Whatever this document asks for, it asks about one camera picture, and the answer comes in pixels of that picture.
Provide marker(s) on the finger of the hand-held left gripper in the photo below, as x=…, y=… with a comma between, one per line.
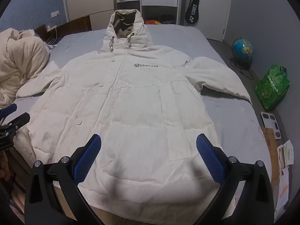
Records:
x=20, y=120
x=8, y=111

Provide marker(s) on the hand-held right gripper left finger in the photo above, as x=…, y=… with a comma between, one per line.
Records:
x=88, y=159

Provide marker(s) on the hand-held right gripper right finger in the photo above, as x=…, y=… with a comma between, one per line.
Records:
x=209, y=159

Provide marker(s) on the bed with grey sheet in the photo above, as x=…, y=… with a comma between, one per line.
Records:
x=234, y=121

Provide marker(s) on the cream pillow at left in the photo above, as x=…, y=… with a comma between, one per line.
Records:
x=18, y=58

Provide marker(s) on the white bathroom scale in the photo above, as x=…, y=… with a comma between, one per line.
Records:
x=271, y=124

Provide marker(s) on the white paper booklet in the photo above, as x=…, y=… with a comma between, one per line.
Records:
x=286, y=153

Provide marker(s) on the pile of papers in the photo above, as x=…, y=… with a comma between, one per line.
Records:
x=281, y=187

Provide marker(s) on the white power adapter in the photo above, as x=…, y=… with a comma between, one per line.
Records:
x=52, y=28

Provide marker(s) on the green shopping bag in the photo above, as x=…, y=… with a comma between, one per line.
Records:
x=273, y=89

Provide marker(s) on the brown wooden headboard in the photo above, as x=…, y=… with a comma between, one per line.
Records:
x=70, y=25

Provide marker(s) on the blue globe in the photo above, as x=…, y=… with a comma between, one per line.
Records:
x=242, y=50

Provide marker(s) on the white shelf cabinet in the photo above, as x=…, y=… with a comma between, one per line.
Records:
x=93, y=2

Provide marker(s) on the black racket bag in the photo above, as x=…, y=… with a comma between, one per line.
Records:
x=192, y=11

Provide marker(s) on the orange toy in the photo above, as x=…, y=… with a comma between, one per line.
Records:
x=151, y=22

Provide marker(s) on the white door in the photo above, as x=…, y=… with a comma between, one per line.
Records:
x=213, y=4

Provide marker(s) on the white wall socket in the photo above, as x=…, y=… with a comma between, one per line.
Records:
x=55, y=14

